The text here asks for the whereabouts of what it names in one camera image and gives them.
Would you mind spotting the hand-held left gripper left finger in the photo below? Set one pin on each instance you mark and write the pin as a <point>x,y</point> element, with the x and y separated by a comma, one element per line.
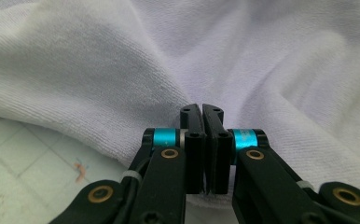
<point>195,155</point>

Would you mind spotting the pale lilac printed garment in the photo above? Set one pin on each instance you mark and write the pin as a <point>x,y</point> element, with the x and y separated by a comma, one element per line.
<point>137,62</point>

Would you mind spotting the white grid mat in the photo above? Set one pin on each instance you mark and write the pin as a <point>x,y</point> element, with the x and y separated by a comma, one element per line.
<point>29,174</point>

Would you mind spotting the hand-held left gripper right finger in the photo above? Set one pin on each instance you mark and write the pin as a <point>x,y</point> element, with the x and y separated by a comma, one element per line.
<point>220,161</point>

